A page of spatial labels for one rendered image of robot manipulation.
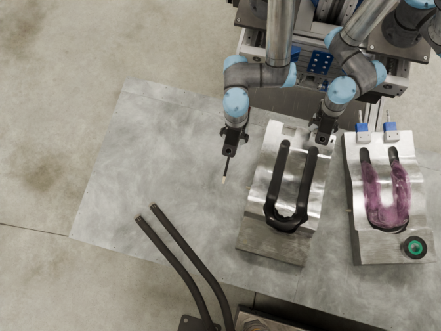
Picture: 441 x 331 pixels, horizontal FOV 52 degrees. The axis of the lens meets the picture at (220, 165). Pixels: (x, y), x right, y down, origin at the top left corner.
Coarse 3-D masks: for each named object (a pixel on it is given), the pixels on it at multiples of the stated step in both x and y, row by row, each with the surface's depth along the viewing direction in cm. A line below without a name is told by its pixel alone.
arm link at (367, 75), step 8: (352, 56) 139; (360, 56) 139; (344, 64) 141; (352, 64) 139; (360, 64) 138; (368, 64) 139; (376, 64) 139; (352, 72) 140; (360, 72) 138; (368, 72) 138; (376, 72) 138; (384, 72) 138; (360, 80) 137; (368, 80) 137; (376, 80) 138; (384, 80) 141; (360, 88) 137; (368, 88) 139
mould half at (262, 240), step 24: (264, 144) 172; (312, 144) 171; (264, 168) 170; (288, 168) 170; (264, 192) 164; (288, 192) 165; (312, 192) 166; (264, 216) 161; (312, 216) 160; (240, 240) 166; (264, 240) 166; (288, 240) 165
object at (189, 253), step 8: (152, 208) 173; (160, 216) 171; (168, 224) 169; (176, 232) 167; (176, 240) 166; (184, 240) 166; (184, 248) 164; (192, 256) 162; (200, 264) 160; (200, 272) 160; (208, 272) 159
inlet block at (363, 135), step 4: (360, 112) 177; (360, 116) 177; (360, 120) 176; (356, 124) 175; (360, 124) 175; (364, 124) 175; (356, 128) 175; (360, 128) 175; (364, 128) 175; (356, 132) 175; (360, 132) 173; (364, 132) 173; (368, 132) 173; (356, 136) 174; (360, 136) 172; (364, 136) 172; (368, 136) 172; (356, 140) 175; (360, 140) 172; (364, 140) 172; (368, 140) 172
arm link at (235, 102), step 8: (232, 88) 134; (240, 88) 136; (224, 96) 133; (232, 96) 133; (240, 96) 133; (224, 104) 133; (232, 104) 132; (240, 104) 132; (248, 104) 135; (224, 112) 139; (232, 112) 134; (240, 112) 134; (232, 120) 140; (240, 120) 140
